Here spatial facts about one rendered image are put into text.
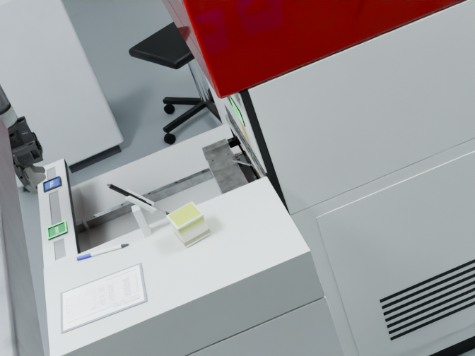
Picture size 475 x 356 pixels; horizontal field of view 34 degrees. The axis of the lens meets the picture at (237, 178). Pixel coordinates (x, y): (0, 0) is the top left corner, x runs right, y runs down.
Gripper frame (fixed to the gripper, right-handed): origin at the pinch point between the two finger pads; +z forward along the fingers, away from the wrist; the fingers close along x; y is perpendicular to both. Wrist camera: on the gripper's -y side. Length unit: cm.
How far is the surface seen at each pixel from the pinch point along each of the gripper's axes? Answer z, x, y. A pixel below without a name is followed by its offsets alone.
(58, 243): 15.1, -5.2, 0.4
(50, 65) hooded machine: 46, 206, -4
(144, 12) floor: 111, 413, 57
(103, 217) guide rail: 26.6, 17.0, 11.3
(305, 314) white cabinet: 32, -50, 53
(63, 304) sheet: 13.9, -33.5, 0.6
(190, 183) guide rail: 27, 17, 39
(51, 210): 15.1, 12.3, -0.4
